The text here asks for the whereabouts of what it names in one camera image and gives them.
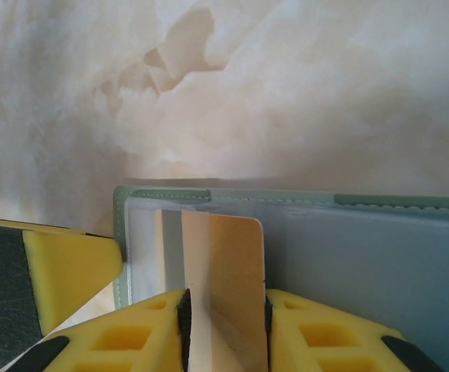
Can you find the orange credit card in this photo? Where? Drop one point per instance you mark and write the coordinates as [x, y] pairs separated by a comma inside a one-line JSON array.
[[235, 271]]

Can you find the green card holder wallet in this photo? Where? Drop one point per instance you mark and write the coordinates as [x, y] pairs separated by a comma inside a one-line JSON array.
[[363, 199]]

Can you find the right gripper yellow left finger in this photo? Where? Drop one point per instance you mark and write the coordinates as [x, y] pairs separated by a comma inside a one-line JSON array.
[[131, 337]]

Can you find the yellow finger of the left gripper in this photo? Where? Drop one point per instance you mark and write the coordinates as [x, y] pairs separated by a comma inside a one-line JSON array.
[[14, 224], [73, 271]]

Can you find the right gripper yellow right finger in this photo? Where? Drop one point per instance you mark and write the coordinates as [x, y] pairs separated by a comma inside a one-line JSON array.
[[325, 337]]

